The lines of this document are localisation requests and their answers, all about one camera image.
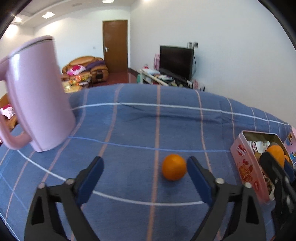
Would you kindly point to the brown leather armchair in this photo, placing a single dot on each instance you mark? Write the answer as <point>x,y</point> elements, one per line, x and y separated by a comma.
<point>8,112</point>

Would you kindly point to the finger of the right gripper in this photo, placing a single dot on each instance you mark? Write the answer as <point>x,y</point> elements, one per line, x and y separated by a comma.
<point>275,173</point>
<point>288,168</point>

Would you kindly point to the black television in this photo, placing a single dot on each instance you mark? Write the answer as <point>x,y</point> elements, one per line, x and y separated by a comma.
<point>176,61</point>

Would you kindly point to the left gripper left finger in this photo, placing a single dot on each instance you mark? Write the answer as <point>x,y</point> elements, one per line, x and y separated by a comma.
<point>43,221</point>

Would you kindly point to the brown wooden door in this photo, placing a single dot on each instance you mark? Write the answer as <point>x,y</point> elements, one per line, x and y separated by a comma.
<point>115,45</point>

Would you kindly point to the white tv stand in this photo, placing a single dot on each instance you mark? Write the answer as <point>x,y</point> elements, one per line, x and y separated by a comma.
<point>154,77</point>

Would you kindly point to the pink cartoon cup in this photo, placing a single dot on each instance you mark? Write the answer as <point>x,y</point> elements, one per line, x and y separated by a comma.
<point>290,145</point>

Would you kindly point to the pink electric kettle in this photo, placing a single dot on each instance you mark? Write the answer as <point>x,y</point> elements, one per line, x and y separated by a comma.
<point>35,90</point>

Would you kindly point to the blue plaid tablecloth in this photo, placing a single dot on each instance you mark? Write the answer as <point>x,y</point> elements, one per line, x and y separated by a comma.
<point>134,127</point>

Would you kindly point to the small orange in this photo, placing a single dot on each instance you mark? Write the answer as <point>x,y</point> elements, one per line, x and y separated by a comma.
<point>174,167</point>
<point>277,152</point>

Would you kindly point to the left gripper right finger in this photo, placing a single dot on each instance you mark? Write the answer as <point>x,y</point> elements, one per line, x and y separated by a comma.
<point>246,221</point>

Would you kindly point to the cluttered coffee table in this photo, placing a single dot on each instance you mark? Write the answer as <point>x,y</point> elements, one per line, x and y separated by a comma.
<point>76,83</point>

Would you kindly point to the brown leather sofa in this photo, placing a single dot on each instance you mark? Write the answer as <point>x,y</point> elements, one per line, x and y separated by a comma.
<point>86,65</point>

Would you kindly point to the pink metal tin box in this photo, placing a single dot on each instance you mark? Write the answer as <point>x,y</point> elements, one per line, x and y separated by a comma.
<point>246,151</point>

